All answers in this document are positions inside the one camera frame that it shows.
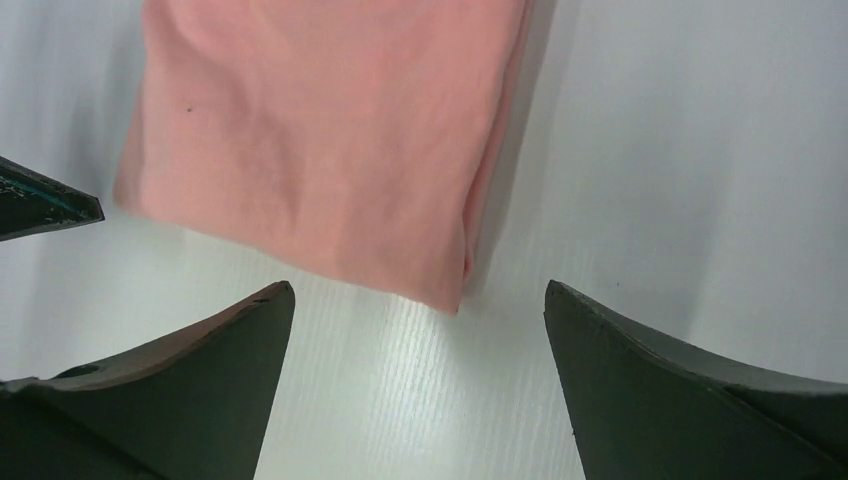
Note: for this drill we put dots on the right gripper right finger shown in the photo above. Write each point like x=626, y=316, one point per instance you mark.
x=645, y=405

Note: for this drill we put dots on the pink t shirt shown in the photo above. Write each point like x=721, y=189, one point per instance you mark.
x=352, y=139

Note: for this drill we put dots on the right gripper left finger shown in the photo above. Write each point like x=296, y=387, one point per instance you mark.
x=192, y=404

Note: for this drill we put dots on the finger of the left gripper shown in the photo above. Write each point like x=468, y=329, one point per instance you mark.
x=32, y=203

